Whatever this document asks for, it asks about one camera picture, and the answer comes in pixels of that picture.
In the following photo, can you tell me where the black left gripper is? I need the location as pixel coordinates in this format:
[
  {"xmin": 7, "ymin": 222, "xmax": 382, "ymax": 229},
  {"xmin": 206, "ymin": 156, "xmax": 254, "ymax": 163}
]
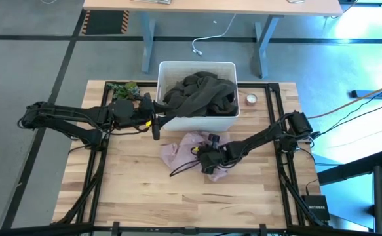
[{"xmin": 137, "ymin": 92, "xmax": 170, "ymax": 142}]

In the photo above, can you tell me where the pink garment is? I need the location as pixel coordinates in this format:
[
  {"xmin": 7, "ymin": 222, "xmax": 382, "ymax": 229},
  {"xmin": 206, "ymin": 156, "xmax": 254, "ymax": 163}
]
[{"xmin": 159, "ymin": 130, "xmax": 231, "ymax": 183}]

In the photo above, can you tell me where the dark olive garment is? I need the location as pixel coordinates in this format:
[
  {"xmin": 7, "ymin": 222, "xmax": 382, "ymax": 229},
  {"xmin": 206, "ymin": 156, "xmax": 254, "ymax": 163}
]
[{"xmin": 162, "ymin": 71, "xmax": 239, "ymax": 119}]

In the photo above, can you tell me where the green camouflage cloth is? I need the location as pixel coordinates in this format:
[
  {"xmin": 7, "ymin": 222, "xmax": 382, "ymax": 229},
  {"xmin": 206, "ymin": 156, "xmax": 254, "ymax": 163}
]
[{"xmin": 107, "ymin": 81, "xmax": 142, "ymax": 101}]

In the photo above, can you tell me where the white plastic bin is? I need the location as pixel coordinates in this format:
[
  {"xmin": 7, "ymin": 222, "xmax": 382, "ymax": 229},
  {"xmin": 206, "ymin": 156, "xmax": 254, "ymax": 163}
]
[{"xmin": 155, "ymin": 60, "xmax": 241, "ymax": 132}]

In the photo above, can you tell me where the grey desk leg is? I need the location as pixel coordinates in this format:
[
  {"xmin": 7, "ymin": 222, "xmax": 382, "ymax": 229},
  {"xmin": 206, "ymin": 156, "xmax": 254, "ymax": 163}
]
[
  {"xmin": 139, "ymin": 11, "xmax": 157, "ymax": 74},
  {"xmin": 254, "ymin": 14, "xmax": 282, "ymax": 80}
]

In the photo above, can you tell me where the black hazard striped mat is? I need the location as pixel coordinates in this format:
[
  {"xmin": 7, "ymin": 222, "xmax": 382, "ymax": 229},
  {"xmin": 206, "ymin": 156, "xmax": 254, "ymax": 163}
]
[{"xmin": 81, "ymin": 9, "xmax": 131, "ymax": 36}]

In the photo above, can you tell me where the light wooden desk top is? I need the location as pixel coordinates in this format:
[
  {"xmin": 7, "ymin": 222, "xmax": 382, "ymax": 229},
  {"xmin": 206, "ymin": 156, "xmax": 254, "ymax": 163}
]
[{"xmin": 82, "ymin": 0, "xmax": 344, "ymax": 17}]

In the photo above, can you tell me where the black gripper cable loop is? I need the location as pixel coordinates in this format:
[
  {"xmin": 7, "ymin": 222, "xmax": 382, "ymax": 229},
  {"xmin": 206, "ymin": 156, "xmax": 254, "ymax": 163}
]
[{"xmin": 169, "ymin": 158, "xmax": 205, "ymax": 178}]

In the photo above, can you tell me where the white cable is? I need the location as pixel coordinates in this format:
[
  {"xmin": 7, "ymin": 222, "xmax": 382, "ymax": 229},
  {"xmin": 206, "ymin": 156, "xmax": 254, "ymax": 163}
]
[{"xmin": 192, "ymin": 13, "xmax": 238, "ymax": 56}]

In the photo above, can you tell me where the black metal table frame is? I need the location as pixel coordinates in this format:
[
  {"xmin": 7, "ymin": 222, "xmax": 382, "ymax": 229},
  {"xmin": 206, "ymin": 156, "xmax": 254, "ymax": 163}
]
[{"xmin": 0, "ymin": 81, "xmax": 382, "ymax": 236}]

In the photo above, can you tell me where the black network switch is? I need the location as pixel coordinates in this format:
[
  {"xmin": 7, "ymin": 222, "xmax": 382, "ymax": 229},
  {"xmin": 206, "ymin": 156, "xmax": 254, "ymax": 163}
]
[{"xmin": 301, "ymin": 195, "xmax": 331, "ymax": 222}]

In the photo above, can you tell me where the yellow cable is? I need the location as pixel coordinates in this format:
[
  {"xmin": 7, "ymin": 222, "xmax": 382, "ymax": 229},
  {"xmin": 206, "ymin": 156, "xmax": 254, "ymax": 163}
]
[{"xmin": 307, "ymin": 81, "xmax": 382, "ymax": 120}]

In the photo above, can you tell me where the thin black cable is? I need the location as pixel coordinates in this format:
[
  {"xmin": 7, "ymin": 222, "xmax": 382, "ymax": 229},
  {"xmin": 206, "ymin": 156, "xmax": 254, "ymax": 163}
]
[{"xmin": 318, "ymin": 90, "xmax": 382, "ymax": 137}]

